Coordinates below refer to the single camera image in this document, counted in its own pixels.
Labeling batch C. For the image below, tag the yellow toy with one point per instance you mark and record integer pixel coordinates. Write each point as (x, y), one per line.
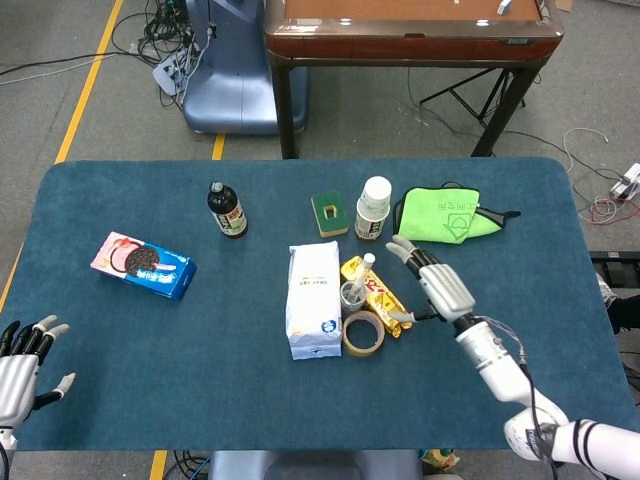
(440, 457)

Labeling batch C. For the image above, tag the pale blue power strip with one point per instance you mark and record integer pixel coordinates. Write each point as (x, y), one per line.
(165, 75)

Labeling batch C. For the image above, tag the blue felt table mat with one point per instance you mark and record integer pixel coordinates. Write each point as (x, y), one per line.
(200, 375)

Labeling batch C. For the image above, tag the grey blue robot torso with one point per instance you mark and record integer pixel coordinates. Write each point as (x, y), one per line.
(310, 465)

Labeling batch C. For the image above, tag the green yellow sponge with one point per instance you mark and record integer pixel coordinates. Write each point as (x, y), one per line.
(330, 215)

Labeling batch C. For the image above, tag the yellow foil snack packet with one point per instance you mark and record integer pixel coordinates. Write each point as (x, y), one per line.
(387, 300)

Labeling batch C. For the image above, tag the black metal frame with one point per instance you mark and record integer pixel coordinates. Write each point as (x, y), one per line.
(615, 256)

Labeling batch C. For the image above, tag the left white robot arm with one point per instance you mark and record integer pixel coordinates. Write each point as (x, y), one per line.
(5, 450)

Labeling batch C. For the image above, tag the beige tape roll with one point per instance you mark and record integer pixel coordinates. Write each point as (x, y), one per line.
(350, 345)

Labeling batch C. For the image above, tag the white capped drink bottle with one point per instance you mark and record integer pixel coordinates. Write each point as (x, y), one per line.
(372, 210)

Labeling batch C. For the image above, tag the blue cookie box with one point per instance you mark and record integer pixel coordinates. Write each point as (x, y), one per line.
(145, 267)

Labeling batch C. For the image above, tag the clear tube with white cap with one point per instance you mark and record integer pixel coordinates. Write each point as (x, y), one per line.
(365, 272)

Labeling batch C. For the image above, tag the white paper bag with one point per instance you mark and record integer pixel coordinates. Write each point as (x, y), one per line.
(312, 300)

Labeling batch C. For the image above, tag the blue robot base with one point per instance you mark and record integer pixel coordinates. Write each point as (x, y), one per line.
(235, 85)

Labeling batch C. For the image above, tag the white blue mahjong tile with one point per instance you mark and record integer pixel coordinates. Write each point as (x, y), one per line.
(504, 6)

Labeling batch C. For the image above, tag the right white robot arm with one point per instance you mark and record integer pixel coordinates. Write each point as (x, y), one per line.
(500, 370)

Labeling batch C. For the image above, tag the brown mahjong table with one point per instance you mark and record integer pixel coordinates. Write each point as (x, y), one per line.
(400, 42)

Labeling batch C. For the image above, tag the black tripod stand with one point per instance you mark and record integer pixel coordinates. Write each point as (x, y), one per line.
(462, 100)

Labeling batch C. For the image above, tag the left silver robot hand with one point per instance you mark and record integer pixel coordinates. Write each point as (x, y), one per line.
(15, 385)

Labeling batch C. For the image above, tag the white power strip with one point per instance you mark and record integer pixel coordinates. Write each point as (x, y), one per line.
(627, 182)

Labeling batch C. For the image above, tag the bright green cloth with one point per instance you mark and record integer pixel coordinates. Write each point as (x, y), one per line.
(435, 215)

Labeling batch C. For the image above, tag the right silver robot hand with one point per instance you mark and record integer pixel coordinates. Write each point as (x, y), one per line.
(445, 290)

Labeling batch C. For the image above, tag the dark glass sauce bottle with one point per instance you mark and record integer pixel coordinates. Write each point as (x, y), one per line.
(227, 212)

